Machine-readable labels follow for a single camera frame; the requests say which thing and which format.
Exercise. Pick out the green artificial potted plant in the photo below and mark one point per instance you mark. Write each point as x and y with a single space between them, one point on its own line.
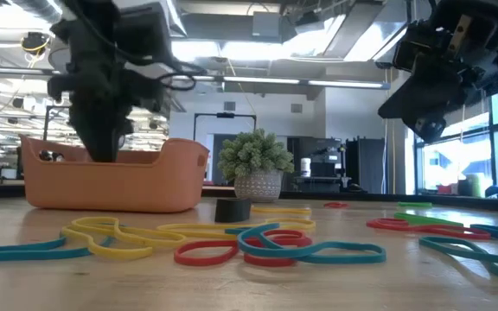
255 155

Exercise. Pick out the black robot workstation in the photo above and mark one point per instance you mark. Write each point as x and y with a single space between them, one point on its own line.
318 170

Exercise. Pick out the red rubber band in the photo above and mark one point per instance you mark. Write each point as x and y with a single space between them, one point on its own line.
197 262
387 224
335 205

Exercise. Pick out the white canister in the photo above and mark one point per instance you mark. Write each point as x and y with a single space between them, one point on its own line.
305 167

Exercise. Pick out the orange plastic bin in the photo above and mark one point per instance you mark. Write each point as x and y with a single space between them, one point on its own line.
115 185

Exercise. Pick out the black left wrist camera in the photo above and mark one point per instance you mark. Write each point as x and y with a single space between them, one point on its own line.
143 32

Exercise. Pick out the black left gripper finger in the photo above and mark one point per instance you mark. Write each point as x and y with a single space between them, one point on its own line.
115 129
91 129

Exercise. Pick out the yellow rubber band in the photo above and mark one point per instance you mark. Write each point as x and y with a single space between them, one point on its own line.
281 211
162 229
123 255

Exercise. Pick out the black round cap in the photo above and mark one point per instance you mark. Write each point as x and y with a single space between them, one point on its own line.
231 211

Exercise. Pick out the black frame stand with camera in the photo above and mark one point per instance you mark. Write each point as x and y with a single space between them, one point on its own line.
225 115

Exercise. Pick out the green bottle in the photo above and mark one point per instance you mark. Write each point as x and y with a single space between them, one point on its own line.
474 185

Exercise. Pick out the grey ceiling box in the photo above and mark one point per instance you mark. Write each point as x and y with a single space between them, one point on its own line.
266 23

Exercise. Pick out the silver ceiling duct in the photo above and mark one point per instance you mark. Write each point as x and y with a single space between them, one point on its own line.
357 30

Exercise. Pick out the green rubber band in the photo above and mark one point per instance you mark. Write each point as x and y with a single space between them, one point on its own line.
422 219
413 204

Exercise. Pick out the teal rubber band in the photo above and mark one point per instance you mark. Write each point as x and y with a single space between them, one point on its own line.
424 242

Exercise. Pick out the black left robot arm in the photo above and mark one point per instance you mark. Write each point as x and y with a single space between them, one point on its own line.
89 10

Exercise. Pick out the ceiling light strip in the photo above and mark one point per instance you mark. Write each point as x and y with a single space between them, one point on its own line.
305 81

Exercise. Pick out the black curtain panel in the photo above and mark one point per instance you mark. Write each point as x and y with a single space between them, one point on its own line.
365 166

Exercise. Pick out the red box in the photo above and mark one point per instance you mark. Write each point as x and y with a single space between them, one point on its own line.
444 189

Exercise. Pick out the white shade table lamp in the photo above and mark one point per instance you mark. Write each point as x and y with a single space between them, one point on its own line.
58 58

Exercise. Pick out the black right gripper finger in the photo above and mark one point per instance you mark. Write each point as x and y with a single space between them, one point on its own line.
409 88
417 108

